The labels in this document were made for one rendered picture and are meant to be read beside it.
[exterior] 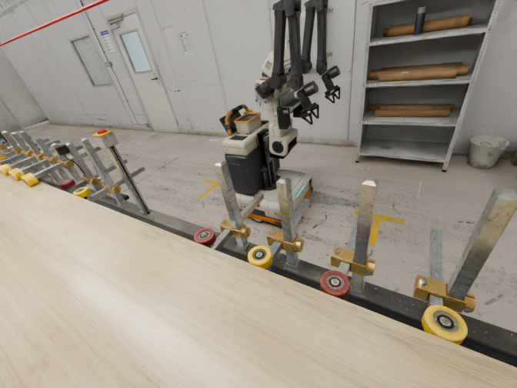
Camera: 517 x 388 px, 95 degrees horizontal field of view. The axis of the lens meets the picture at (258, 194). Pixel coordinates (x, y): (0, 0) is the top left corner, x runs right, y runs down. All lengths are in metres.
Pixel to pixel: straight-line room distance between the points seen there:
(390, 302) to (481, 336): 0.23
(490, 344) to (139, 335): 0.97
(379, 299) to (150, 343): 0.72
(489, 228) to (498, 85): 2.71
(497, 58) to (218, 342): 3.18
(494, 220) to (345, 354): 0.42
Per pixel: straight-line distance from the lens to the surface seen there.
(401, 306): 0.98
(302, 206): 1.07
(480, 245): 0.74
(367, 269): 0.86
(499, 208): 0.68
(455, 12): 3.19
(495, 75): 3.32
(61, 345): 0.94
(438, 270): 0.95
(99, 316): 0.92
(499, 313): 2.02
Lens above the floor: 1.51
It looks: 34 degrees down
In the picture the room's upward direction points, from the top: 11 degrees counter-clockwise
